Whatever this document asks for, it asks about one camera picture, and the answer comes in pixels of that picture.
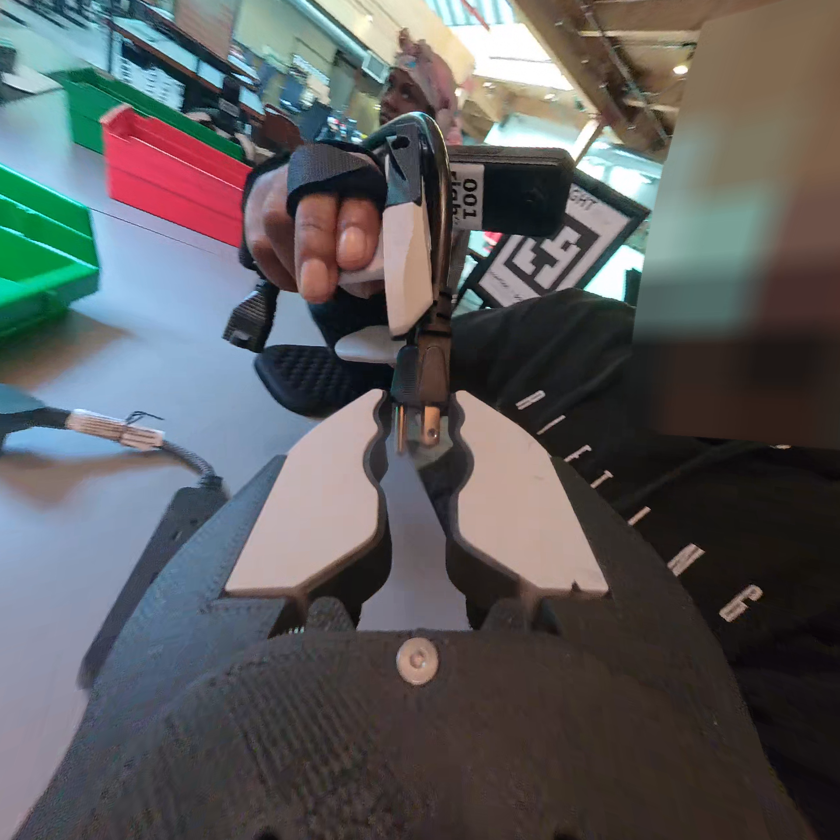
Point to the person's right hand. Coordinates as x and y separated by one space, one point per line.
275 229

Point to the red plastic bin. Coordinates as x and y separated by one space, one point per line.
170 184

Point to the green plastic bin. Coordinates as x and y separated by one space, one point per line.
105 98
39 262

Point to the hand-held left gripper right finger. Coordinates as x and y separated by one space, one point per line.
525 518

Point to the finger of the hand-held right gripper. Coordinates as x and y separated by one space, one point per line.
407 269

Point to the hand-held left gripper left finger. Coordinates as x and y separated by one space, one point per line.
308 518

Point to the black power strip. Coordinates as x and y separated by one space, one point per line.
170 538

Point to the printed marker sign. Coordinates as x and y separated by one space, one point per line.
558 256

